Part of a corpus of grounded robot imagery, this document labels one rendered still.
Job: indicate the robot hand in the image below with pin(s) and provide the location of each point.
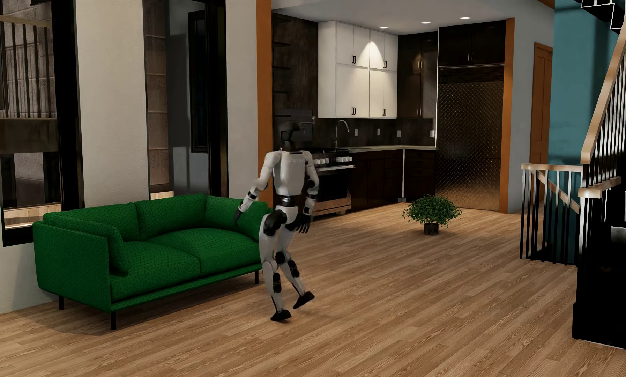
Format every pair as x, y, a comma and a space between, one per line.
238, 214
305, 224

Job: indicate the green fabric sofa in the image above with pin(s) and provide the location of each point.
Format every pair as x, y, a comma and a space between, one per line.
177, 251

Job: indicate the robot left leg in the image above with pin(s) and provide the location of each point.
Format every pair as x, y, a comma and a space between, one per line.
270, 246

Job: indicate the robot leg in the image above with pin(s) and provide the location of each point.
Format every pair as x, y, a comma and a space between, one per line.
294, 269
270, 246

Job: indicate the robot right leg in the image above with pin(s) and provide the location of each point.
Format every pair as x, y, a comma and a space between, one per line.
294, 269

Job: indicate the black stove oven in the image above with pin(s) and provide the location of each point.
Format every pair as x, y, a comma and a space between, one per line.
334, 183

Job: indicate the robot white torso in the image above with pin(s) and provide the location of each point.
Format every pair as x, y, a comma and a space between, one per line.
291, 175

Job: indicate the dark lower kitchen cabinets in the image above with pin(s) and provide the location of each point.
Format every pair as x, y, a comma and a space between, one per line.
381, 178

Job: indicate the dark kitchen cabinets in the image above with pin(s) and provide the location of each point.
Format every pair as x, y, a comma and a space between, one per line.
381, 178
416, 78

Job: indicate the robot black head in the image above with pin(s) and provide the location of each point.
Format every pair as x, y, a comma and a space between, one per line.
289, 134

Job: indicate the curved kitchen faucet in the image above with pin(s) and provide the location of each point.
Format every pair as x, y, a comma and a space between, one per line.
339, 128

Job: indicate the potted green plant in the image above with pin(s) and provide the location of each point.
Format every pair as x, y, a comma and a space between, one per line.
431, 210

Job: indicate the white upper kitchen cabinets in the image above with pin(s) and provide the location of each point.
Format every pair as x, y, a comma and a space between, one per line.
352, 78

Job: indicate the dark upper kitchen cabinets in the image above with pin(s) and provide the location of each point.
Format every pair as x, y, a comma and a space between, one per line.
416, 78

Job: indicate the diamond plate steel refrigerator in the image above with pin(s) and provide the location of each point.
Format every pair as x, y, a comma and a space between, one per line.
470, 141

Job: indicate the black framed tall window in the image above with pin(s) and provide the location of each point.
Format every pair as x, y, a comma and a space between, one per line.
35, 131

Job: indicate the dark cabinet above refrigerator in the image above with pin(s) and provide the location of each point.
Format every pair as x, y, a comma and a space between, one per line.
471, 43

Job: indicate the low wood and metal railing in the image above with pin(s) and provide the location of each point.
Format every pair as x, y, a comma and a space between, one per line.
551, 209

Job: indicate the brown wooden door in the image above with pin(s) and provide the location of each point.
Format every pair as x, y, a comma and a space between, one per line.
540, 104

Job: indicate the black staircase with wooden handrail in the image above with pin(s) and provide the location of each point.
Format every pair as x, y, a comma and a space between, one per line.
611, 235

